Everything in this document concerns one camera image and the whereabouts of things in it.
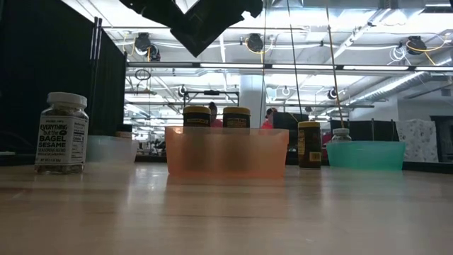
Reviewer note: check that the black monitor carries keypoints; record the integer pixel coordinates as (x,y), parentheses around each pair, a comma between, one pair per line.
(288,120)

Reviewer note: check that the long ceiling light bar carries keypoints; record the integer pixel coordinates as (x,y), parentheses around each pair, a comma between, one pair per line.
(230,66)

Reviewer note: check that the dark window frame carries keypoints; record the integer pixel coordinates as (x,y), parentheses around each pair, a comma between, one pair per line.
(444,138)

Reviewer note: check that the orange plastic bin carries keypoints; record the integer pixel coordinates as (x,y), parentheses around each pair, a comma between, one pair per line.
(269,156)

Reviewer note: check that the black metal rack frame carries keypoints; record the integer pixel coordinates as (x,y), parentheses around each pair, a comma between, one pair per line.
(211,93)

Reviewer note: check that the clear plastic bin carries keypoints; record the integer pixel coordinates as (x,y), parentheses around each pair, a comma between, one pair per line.
(113,150)

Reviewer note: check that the teal plastic bin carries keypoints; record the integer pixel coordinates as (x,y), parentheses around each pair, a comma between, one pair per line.
(366,156)

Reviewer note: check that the dark spice jar yellow lid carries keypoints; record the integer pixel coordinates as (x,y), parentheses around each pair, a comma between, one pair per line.
(309,141)
(236,117)
(196,117)

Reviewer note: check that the black curtain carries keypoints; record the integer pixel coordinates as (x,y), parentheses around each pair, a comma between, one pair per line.
(35,71)

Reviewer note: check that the black partition panel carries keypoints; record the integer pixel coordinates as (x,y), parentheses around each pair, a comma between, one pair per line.
(375,131)

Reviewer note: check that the silver ceiling duct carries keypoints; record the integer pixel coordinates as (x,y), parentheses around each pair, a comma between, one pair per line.
(407,83)

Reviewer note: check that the white column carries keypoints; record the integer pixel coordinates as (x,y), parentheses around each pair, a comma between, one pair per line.
(252,95)

